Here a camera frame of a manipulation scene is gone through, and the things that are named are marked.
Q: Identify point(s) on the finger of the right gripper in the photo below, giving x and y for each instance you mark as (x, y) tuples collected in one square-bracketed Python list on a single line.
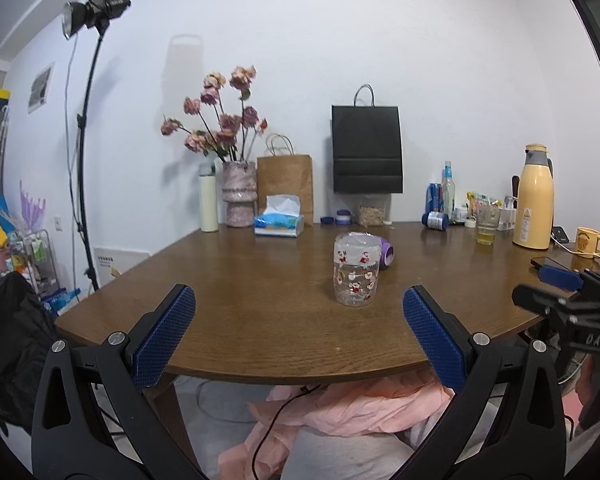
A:
[(566, 279), (539, 301)]

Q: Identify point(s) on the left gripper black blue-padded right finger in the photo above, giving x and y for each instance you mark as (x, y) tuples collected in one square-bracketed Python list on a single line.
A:
[(505, 419)]

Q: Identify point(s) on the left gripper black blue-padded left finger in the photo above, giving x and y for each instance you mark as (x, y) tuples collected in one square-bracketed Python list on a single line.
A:
[(91, 417)]

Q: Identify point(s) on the purple supplement bottle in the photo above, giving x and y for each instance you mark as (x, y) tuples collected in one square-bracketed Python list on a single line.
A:
[(386, 254)]

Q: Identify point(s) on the black smartphone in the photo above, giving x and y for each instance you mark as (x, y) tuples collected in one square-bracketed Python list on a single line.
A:
[(555, 264)]

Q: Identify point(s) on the yellow mug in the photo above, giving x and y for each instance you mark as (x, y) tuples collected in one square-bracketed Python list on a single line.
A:
[(587, 242)]

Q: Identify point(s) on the yellow thermos jug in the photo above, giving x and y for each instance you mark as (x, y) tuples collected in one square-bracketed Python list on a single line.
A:
[(535, 200)]

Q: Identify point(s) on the glass with yellow liquid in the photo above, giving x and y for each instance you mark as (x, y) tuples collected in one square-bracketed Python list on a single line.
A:
[(488, 216)]

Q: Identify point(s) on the black jacket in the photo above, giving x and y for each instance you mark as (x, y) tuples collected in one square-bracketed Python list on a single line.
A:
[(27, 330)]

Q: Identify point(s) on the lying blue-white bottle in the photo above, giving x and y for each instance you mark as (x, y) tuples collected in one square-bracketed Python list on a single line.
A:
[(436, 220)]

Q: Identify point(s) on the clear glass bottle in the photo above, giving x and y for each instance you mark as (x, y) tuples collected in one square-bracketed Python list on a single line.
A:
[(448, 190)]

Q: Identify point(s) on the blue drink can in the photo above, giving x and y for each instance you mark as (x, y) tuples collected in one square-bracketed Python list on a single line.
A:
[(434, 198)]

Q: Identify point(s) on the clear glass with red print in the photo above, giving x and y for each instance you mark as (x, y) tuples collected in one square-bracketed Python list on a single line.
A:
[(356, 268)]

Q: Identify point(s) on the clear jar with grains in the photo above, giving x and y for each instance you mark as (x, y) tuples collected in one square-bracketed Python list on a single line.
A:
[(373, 210)]

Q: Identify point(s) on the pink cloth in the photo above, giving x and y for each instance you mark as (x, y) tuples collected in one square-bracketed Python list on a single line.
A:
[(372, 406)]

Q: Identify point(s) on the small purple-lid jar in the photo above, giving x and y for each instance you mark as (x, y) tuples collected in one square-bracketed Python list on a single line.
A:
[(343, 217)]

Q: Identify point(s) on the black paper bag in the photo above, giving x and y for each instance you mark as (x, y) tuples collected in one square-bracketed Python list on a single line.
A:
[(367, 155)]

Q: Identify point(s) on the cream thermos bottle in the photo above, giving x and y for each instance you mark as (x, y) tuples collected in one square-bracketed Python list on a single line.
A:
[(208, 202)]

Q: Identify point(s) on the blue tissue box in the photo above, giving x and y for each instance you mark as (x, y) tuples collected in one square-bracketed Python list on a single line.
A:
[(282, 217)]

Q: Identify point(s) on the pink marbled vase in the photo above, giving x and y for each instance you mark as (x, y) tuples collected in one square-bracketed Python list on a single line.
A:
[(239, 192)]

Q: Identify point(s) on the brown paper bag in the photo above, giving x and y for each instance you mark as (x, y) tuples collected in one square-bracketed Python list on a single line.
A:
[(282, 171)]

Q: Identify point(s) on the dried pink flowers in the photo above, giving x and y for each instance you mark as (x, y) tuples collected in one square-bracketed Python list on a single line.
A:
[(227, 136)]

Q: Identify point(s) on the studio light on stand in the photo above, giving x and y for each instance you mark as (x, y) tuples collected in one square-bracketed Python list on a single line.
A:
[(75, 16)]

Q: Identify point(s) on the wire storage rack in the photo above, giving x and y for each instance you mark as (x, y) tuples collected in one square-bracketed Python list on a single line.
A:
[(33, 257)]

